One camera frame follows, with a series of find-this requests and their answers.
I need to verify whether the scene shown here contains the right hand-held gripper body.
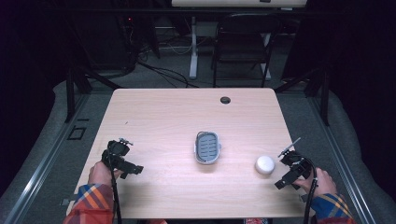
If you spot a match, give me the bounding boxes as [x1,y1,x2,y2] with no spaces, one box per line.
[277,137,314,182]

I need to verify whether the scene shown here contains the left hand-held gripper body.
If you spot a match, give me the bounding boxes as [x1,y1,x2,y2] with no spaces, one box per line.
[101,137,134,172]

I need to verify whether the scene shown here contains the person's right hand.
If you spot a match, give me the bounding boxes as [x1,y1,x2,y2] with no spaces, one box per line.
[293,167,338,199]

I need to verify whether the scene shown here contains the person's left hand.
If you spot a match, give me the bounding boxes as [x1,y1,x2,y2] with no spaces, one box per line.
[87,161,124,188]

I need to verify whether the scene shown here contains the white round soap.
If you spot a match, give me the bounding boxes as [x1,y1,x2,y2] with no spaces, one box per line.
[254,155,276,175]

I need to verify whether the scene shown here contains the grey soap dish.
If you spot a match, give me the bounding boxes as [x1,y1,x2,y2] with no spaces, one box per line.
[193,131,222,165]

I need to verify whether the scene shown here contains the black folding chair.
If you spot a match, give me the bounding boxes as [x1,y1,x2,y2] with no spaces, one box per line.
[210,12,282,89]

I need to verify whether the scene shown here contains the white desk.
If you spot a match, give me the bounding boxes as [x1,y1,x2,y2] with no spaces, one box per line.
[171,0,308,80]

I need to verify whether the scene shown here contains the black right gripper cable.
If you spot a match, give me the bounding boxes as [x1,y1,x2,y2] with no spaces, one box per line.
[301,156,319,224]

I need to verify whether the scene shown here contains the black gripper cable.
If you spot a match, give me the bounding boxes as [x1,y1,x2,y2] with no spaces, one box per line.
[106,150,123,224]
[301,156,319,224]

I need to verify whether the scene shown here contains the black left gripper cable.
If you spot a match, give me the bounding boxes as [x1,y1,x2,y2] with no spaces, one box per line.
[106,150,123,224]

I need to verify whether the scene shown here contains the black floor socket frame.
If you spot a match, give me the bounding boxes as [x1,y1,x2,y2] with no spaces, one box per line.
[66,125,89,141]

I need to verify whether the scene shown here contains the aluminium floor rail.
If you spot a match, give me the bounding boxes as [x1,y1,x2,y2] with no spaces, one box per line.
[3,92,92,224]
[306,94,377,224]

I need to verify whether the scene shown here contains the black metal frame stand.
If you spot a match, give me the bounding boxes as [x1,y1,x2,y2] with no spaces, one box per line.
[64,65,123,124]
[274,65,332,127]

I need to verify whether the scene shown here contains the black floor cables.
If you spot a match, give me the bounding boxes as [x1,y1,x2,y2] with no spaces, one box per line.
[130,36,200,90]

